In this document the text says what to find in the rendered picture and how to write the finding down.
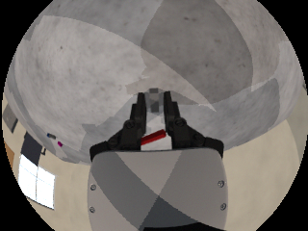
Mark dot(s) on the red rod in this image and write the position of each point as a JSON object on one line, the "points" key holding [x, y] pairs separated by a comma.
{"points": [[153, 137]]}

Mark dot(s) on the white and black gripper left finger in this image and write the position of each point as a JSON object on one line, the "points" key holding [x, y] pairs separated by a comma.
{"points": [[126, 138]]}

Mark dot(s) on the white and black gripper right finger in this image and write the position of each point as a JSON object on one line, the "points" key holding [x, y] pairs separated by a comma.
{"points": [[182, 135]]}

